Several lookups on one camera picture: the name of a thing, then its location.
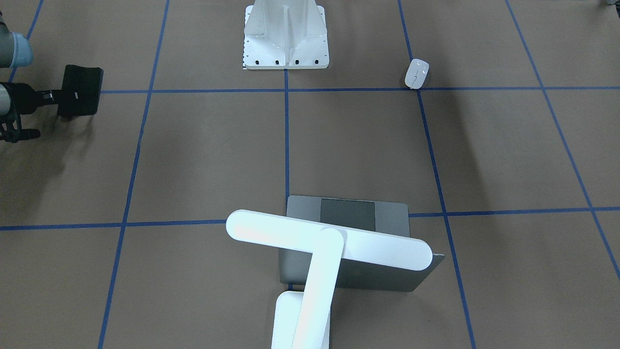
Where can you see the white desk lamp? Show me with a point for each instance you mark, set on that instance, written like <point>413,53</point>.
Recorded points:
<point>301,318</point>

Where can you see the grey laptop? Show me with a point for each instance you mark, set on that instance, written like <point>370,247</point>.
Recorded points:
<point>379,253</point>

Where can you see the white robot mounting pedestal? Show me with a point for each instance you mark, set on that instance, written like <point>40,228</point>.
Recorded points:
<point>285,34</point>

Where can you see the white computer mouse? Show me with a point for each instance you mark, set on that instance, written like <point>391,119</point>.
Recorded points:
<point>416,73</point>

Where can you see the black mouse pad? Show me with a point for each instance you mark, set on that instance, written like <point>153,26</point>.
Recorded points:
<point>80,91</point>

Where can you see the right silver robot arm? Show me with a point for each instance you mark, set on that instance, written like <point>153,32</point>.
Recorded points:
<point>15,50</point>

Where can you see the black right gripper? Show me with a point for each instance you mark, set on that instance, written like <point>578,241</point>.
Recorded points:
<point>20,134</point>

